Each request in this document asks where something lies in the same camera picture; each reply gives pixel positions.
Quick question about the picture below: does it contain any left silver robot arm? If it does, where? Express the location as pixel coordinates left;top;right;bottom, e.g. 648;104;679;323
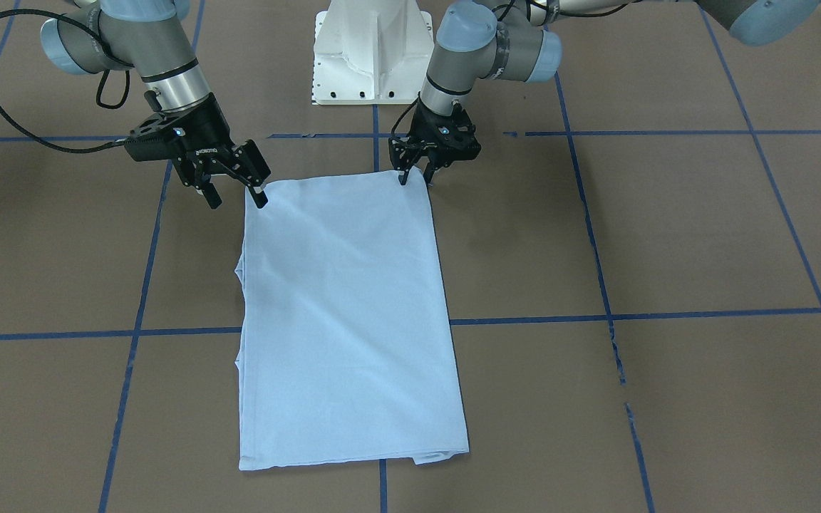
390;1;626;185

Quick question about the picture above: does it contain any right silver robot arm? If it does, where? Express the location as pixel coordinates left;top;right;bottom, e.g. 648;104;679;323
40;1;271;208

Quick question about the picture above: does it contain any light blue t-shirt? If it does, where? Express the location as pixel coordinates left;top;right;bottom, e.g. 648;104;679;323
235;168;470;472

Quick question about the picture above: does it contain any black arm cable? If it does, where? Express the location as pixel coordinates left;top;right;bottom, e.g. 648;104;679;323
0;9;142;155
389;100;420;140

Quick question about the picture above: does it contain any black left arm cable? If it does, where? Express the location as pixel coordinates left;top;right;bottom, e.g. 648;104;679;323
389;100;420;140

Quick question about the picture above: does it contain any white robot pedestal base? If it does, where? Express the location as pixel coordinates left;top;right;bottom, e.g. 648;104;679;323
311;1;434;106

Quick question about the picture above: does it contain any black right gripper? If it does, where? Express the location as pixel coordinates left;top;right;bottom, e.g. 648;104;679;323
124;92;271;209

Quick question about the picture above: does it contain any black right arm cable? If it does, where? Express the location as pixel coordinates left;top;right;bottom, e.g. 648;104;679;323
0;9;142;155

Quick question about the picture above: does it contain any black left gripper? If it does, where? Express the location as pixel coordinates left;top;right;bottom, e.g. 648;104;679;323
390;98;482;186

